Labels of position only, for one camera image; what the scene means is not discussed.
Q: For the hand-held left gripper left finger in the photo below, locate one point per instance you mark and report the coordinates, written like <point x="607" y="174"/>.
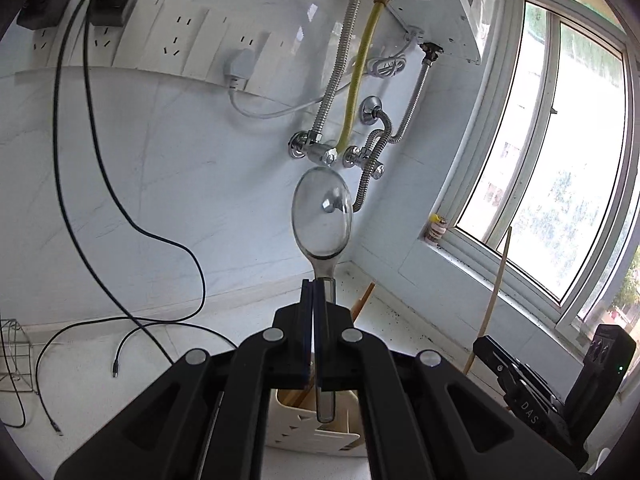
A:
<point x="306" y="340"/>

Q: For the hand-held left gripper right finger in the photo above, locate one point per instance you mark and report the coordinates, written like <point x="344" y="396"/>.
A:
<point x="340" y="355"/>

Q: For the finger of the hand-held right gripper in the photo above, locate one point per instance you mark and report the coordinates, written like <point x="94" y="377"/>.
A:
<point x="520" y="390"/>

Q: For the cream plastic utensil holder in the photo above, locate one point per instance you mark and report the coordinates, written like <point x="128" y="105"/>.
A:
<point x="300" y="435"/>

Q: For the wooden chopstick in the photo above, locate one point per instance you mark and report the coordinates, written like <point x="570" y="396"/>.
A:
<point x="364" y="300"/>
<point x="492" y="290"/>

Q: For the clear plastic spoon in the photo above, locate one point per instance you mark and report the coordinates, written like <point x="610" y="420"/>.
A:
<point x="322" y="220"/>

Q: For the small bottle yellow cap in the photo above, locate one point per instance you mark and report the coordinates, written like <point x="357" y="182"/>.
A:
<point x="436" y="232"/>

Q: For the chrome angle valve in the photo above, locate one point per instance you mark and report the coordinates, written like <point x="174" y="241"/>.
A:
<point x="376" y="170"/>

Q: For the chrome valve with knob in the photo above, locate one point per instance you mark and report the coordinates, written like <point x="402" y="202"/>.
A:
<point x="305" y="142"/>

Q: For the white framed window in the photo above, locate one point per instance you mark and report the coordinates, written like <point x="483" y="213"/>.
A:
<point x="575" y="135"/>

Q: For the white power plug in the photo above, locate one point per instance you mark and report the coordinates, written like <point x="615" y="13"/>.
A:
<point x="239" y="67"/>

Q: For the white water heater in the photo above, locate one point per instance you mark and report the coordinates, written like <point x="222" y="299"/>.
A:
<point x="430" y="5"/>

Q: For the black power adapter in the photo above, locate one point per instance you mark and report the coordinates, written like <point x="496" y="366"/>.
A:
<point x="115" y="0"/>
<point x="42" y="0"/>

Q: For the chrome wall flange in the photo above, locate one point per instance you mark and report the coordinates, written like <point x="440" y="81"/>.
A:
<point x="371" y="109"/>

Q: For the row of white wall sockets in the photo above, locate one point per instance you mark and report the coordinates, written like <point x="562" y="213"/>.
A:
<point x="175" y="40"/>

